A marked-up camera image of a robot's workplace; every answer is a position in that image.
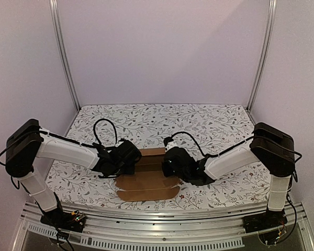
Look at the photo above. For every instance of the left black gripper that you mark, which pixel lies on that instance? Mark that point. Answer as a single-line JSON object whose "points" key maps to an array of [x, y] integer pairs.
{"points": [[131, 169]]}

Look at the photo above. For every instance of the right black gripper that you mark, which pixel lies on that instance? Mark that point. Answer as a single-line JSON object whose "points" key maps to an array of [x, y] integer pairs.
{"points": [[168, 162]]}

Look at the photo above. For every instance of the brown cardboard box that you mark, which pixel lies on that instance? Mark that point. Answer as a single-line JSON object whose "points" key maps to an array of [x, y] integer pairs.
{"points": [[148, 182]]}

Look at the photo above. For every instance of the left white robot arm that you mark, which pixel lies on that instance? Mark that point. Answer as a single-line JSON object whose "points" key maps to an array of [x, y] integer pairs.
{"points": [[31, 142]]}

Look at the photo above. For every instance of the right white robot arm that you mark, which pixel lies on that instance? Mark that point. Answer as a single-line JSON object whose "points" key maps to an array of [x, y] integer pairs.
{"points": [[267, 145]]}

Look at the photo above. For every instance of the floral patterned table mat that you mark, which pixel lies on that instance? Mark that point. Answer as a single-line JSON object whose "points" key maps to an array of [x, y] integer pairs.
{"points": [[197, 128]]}

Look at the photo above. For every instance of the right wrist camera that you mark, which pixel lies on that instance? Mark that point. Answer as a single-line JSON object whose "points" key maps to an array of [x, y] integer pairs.
{"points": [[169, 143]]}

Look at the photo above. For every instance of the aluminium front rail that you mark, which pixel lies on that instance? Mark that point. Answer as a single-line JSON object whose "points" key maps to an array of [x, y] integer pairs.
{"points": [[205, 229]]}

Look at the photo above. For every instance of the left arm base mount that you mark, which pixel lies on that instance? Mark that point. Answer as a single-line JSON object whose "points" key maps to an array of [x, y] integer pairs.
{"points": [[59, 219]]}

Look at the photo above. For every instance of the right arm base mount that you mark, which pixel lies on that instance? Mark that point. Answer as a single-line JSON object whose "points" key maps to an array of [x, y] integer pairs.
{"points": [[265, 220]]}

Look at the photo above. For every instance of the left aluminium frame post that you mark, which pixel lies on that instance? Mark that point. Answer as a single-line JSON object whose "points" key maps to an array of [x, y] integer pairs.
{"points": [[55, 15]]}

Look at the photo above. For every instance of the aluminium frame post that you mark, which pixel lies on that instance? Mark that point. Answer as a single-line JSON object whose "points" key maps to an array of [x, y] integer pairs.
{"points": [[55, 15], [263, 55]]}

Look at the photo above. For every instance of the right aluminium frame post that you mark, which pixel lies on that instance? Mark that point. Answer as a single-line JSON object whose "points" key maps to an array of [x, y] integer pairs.
{"points": [[263, 55]]}

